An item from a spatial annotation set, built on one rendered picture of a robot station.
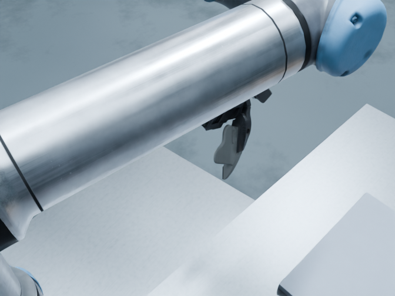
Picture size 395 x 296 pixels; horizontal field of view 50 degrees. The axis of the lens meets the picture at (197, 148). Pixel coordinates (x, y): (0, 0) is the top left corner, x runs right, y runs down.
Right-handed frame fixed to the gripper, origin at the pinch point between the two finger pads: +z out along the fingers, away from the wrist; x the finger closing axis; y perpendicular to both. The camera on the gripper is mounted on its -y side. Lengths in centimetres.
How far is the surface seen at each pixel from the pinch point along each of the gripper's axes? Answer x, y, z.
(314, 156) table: 4, -57, 14
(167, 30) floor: -166, -181, 82
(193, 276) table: 10.0, -11.6, 34.5
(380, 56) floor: -47, -257, 23
